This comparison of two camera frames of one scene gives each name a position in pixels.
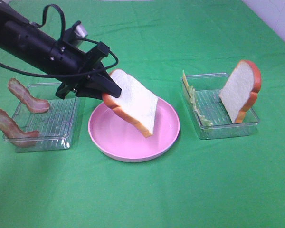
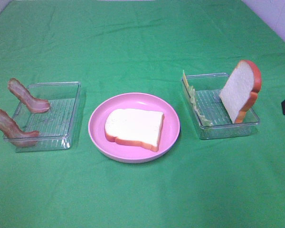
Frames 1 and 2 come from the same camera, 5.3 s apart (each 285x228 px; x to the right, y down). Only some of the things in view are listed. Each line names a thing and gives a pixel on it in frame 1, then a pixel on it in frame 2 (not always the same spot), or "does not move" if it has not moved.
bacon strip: [34, 105] does not move
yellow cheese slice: [185, 79] does not move
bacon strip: [9, 127] does not move
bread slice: [134, 102] → [133, 127]
